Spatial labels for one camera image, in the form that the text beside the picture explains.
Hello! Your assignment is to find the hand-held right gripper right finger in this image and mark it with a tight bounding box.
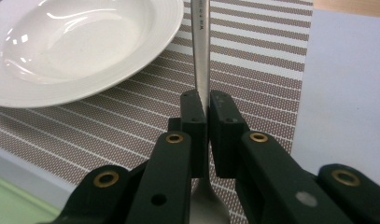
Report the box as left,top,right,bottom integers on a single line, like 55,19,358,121
208,89,354,224

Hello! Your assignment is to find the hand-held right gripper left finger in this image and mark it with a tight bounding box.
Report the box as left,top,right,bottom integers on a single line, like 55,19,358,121
125,89,209,224

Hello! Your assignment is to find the silver fork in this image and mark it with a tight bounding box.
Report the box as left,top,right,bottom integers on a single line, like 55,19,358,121
189,0,232,224

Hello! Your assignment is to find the light green tray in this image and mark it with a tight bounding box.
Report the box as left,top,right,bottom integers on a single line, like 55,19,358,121
0,173,62,224

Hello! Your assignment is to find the white deep plate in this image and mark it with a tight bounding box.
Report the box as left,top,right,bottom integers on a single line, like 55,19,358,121
0,0,185,109

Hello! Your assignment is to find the striped woven placemat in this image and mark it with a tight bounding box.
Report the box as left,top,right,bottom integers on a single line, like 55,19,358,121
0,0,314,224

